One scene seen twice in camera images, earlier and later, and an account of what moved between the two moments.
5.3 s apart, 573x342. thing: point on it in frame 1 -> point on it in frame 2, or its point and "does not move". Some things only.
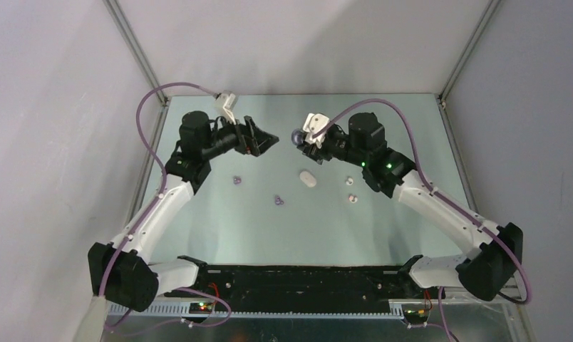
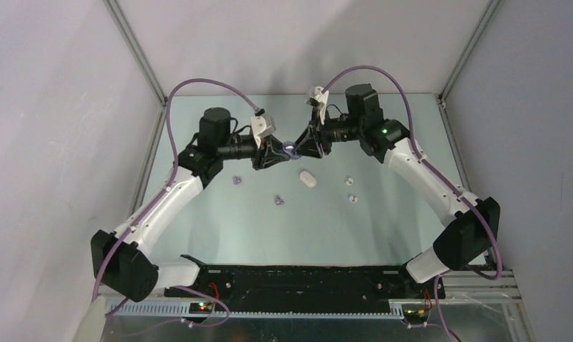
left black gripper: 249,137 -> 269,154
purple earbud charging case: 297,137 -> 288,147
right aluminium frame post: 469,48 does not move
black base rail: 284,283 does not move
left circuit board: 200,308 does not move
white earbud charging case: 308,179 does not move
